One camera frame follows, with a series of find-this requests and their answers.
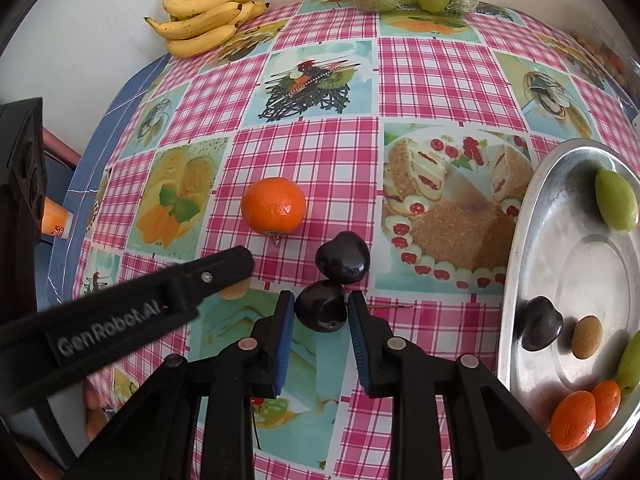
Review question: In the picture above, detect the dark plum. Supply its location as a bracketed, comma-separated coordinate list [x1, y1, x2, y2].
[520, 296, 564, 352]
[314, 231, 371, 285]
[294, 280, 347, 333]

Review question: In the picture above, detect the small orange mandarin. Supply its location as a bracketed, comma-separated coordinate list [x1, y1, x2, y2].
[591, 379, 622, 431]

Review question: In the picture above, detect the brown longan fruit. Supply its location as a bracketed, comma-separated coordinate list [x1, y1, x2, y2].
[570, 315, 603, 360]

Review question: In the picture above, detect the tan longan fruit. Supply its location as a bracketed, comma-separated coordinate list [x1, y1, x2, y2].
[217, 278, 252, 301]

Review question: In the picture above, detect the large orange mandarin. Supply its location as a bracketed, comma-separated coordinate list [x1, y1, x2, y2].
[241, 177, 307, 237]

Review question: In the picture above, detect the small orange in tray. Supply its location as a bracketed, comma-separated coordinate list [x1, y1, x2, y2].
[549, 390, 596, 452]

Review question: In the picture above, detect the orange plastic cup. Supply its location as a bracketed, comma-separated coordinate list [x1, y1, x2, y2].
[41, 197, 74, 238]

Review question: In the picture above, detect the dark plum in tray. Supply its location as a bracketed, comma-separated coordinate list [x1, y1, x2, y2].
[520, 296, 564, 352]

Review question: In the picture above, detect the blue underlying tablecloth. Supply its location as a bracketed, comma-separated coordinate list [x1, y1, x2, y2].
[39, 54, 169, 309]

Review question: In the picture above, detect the green fruit at tray front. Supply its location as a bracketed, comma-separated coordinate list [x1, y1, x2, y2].
[615, 332, 640, 396]

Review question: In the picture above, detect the green fruit at tray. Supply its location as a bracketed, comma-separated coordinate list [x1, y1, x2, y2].
[596, 168, 639, 233]
[615, 332, 640, 396]

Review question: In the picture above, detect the round steel tray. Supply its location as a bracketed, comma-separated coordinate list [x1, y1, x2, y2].
[497, 138, 640, 467]

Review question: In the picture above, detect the checked pink fruit tablecloth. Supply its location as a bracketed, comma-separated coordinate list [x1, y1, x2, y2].
[72, 0, 639, 410]

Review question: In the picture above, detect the bunch of yellow bananas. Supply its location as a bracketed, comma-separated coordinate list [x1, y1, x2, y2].
[144, 0, 270, 58]

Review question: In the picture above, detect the green fruit at tray back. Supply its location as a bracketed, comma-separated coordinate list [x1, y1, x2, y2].
[596, 168, 639, 233]

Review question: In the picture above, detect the clear box of longans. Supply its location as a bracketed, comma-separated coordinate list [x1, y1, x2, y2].
[570, 27, 639, 101]

